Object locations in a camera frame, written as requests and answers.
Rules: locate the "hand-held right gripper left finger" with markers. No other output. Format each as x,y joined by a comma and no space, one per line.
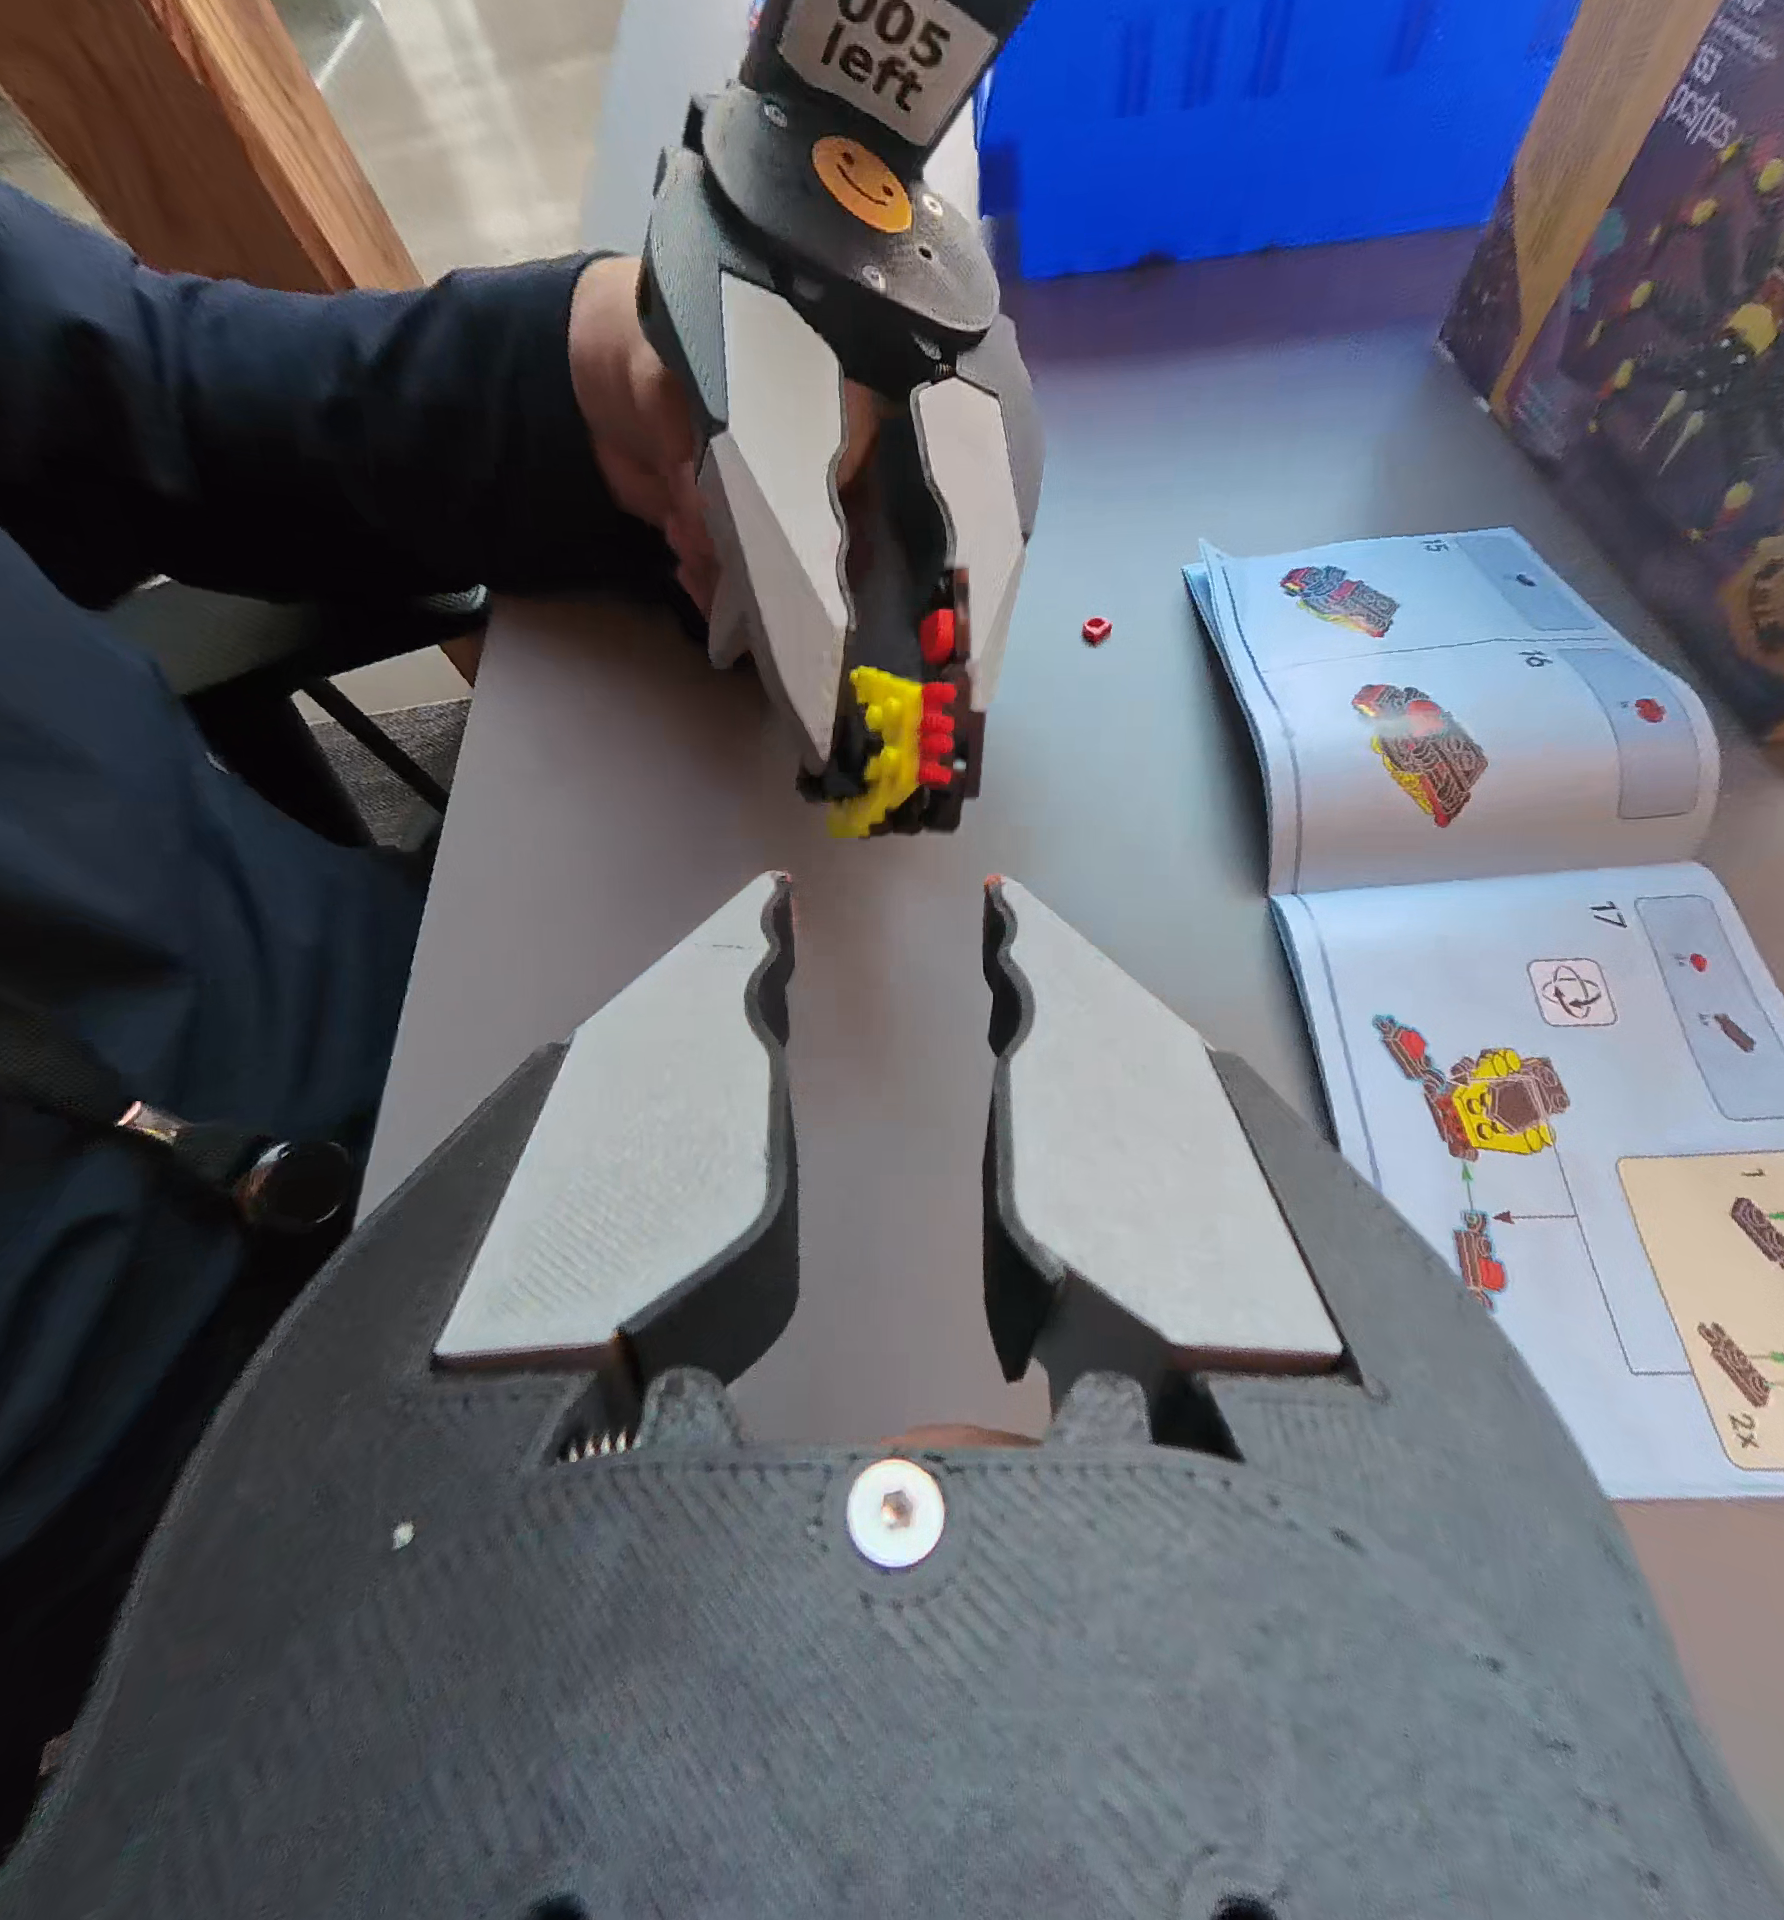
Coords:
638,1170

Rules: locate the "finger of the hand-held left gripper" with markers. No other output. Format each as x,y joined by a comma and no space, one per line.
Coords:
772,510
983,479

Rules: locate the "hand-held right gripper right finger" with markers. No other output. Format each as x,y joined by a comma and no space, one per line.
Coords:
1147,1185

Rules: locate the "yellow black red lego model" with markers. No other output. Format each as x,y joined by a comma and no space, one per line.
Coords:
901,750

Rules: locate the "person's left forearm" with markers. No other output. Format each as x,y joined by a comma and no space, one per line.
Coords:
307,391

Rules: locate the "lego instruction booklet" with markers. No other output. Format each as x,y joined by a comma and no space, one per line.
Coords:
1493,900

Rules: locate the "purple lego set box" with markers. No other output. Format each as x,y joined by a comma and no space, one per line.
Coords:
1702,345

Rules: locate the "person's left hand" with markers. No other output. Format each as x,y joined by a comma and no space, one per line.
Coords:
629,391

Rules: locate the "blue plastic bin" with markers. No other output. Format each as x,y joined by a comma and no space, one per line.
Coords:
1253,119

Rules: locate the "grey office chair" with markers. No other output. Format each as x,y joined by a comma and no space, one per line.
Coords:
234,629

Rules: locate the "person's dark clothed body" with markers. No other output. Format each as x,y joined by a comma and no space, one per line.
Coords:
83,900

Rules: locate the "wooden post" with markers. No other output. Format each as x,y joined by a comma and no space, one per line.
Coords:
158,119

